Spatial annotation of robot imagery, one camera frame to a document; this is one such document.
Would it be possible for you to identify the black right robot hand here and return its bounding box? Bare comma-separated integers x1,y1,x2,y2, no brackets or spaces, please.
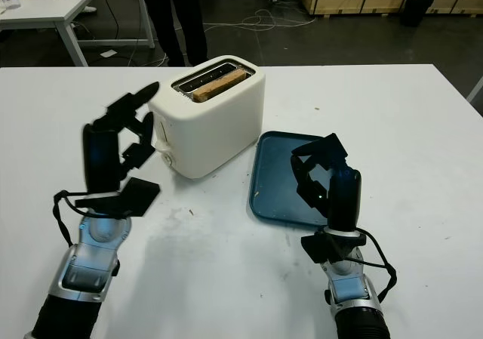
289,133,363,231

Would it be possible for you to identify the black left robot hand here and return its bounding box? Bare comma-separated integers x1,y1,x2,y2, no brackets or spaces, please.
82,81,159,195

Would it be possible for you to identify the slice of brown bread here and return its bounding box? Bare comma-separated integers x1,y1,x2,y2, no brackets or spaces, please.
192,69,248,102

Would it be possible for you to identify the blue rectangular tray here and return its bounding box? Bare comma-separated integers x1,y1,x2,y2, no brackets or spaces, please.
248,130,340,231

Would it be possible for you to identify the cream white two-slot toaster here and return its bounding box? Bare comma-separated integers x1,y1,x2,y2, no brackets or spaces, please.
147,54,266,180

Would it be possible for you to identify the person in dark clothes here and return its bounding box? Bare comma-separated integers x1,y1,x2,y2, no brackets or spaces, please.
137,0,208,68

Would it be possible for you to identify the white background table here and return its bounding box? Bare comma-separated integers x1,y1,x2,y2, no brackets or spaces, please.
0,0,156,67

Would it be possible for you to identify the white furniture leg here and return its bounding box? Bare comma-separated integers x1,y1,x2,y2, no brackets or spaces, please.
466,76,483,104

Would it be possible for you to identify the black trash bin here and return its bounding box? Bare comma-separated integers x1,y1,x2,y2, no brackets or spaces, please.
399,0,435,27

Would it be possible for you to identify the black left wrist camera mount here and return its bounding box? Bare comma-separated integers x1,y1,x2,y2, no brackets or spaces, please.
75,177,162,218

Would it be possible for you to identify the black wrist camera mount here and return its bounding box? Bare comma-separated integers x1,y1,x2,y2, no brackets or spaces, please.
75,177,162,218
300,231,367,265

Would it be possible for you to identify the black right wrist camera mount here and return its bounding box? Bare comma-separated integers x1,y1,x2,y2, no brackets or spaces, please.
300,231,367,265

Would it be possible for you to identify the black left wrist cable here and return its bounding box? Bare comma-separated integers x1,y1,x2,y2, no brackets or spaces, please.
51,190,125,248

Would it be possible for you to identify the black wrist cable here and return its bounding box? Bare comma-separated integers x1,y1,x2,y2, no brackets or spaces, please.
51,190,125,248
345,235,398,304

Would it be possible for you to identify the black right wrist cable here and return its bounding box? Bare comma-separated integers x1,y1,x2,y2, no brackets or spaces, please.
345,235,398,304

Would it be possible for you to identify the white floor cable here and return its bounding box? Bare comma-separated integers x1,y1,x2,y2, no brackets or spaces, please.
158,8,316,68

